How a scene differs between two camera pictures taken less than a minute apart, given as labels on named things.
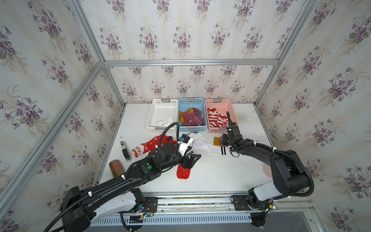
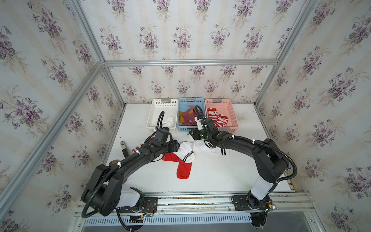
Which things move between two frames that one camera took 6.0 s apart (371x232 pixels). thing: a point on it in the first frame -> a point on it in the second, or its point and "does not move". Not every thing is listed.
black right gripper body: x=225 y=139 -> x=199 y=134
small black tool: x=127 y=157 does not move
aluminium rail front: x=192 y=204 does not move
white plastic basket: x=163 y=112 does not move
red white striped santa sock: x=213 y=117 does not move
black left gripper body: x=186 y=164 -> x=172 y=147
